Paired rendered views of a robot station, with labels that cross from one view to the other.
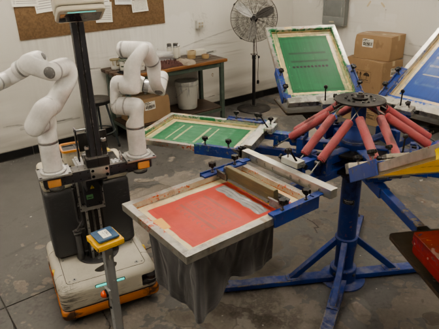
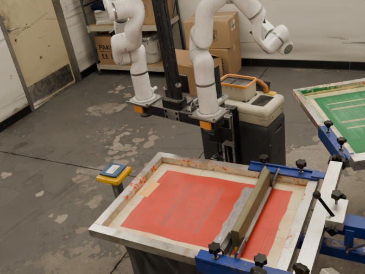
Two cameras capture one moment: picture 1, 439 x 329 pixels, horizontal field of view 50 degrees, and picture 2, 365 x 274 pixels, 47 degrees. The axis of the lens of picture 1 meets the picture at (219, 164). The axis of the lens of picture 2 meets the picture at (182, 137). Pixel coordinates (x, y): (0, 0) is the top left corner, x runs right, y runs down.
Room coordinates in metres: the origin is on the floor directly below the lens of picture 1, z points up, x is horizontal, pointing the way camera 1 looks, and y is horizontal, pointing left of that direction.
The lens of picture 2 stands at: (1.49, -1.22, 2.08)
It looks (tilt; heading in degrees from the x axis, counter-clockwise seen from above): 30 degrees down; 68
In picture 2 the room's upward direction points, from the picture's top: 10 degrees counter-clockwise
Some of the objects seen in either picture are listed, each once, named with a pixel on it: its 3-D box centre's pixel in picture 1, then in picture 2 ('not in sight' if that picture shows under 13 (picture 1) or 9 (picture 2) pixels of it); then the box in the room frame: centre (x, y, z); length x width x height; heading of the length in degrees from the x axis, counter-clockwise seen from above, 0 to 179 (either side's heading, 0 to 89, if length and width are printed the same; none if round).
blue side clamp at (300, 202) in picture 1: (294, 209); (238, 269); (1.96, -0.35, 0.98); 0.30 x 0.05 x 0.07; 127
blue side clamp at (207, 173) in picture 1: (223, 172); (282, 175); (2.41, -0.02, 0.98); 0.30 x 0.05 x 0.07; 127
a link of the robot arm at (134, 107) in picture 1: (132, 112); (202, 67); (2.33, 0.45, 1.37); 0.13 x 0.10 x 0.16; 72
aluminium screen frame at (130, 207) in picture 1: (219, 204); (207, 205); (2.04, 0.00, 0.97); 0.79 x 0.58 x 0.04; 127
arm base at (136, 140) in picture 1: (136, 140); (208, 96); (2.34, 0.44, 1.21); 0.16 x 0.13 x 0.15; 25
